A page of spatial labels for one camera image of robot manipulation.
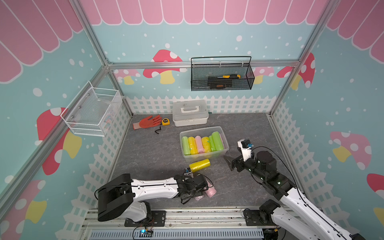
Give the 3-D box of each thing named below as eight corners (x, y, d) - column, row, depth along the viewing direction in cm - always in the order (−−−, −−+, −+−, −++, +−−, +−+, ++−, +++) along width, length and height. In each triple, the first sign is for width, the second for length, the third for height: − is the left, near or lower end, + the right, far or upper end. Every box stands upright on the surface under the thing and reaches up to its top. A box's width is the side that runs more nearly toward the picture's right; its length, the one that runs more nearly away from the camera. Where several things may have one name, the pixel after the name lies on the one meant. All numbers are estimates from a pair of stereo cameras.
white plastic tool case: (173, 127, 115) (171, 115, 105) (175, 110, 127) (174, 98, 116) (207, 127, 115) (208, 115, 105) (206, 110, 127) (207, 98, 116)
